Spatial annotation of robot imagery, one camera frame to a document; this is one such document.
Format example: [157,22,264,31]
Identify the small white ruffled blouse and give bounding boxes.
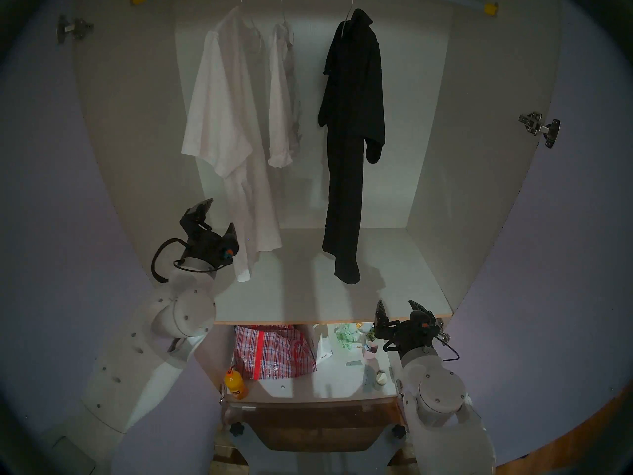
[267,21,302,169]

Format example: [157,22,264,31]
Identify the brown wooden cabinet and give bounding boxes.
[220,400,406,452]

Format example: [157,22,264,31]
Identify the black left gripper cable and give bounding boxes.
[151,238,221,283]

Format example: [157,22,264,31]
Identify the red plaid woven bag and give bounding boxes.
[233,325,318,380]

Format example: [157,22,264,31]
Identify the black shirt and pants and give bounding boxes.
[318,9,386,285]

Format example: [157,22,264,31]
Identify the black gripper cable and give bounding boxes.
[434,333,460,362]
[151,238,221,283]

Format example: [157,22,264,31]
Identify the orange drink bottle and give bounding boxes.
[224,369,249,400]

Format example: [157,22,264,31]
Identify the grey robot torso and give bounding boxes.
[232,422,416,475]

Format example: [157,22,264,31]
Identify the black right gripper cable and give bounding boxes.
[434,333,460,362]

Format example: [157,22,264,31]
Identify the green white plastic bag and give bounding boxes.
[334,323,364,351]

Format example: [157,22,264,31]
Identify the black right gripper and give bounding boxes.
[374,299,442,353]

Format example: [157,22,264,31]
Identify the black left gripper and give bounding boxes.
[181,198,239,271]

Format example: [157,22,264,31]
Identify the white wardrobe carcass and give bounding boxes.
[72,0,564,405]

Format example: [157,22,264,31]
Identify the lilac wardrobe door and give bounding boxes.
[450,0,633,465]
[0,4,223,475]

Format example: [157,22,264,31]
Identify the long white short-sleeve shirt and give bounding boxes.
[181,6,282,283]

